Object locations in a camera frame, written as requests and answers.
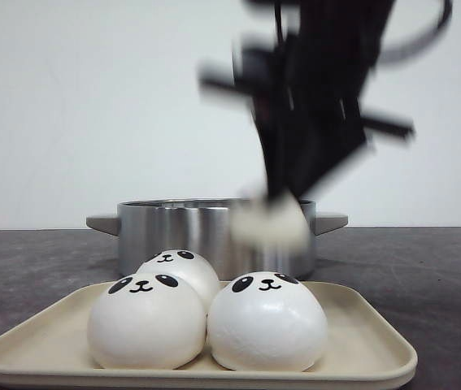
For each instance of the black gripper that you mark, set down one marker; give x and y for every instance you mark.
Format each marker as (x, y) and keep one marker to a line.
(296, 157)

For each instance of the white panda bun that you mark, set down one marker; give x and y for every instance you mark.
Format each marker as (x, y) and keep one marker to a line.
(265, 223)

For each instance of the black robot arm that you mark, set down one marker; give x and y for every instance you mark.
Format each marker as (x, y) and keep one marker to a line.
(345, 37)

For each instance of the stainless steel steamer pot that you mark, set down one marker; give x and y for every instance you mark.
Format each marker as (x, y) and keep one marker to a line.
(144, 228)

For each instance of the beige rectangular tray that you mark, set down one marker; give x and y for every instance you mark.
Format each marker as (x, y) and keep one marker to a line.
(49, 351)

